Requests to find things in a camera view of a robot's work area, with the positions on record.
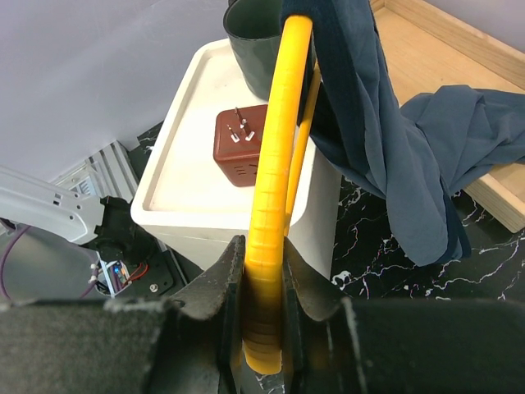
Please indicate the blue tank top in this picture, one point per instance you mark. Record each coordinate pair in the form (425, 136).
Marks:
(414, 155)

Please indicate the red cube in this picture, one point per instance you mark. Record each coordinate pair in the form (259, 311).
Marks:
(237, 143)

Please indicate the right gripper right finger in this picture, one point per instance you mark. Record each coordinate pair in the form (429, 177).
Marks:
(335, 344)

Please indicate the yellow plastic hanger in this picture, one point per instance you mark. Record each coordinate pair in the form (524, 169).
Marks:
(284, 141)

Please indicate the dark green mug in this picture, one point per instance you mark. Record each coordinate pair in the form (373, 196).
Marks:
(253, 28)

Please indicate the wooden clothes rack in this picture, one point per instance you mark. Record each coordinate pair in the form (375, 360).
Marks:
(427, 48)

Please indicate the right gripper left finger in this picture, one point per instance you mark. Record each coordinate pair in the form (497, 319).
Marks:
(185, 343)

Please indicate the white foam box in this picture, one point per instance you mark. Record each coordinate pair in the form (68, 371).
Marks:
(196, 192)

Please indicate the black marble mat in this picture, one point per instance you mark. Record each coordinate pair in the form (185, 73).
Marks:
(343, 231)

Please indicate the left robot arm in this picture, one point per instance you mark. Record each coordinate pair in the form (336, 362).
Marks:
(101, 224)

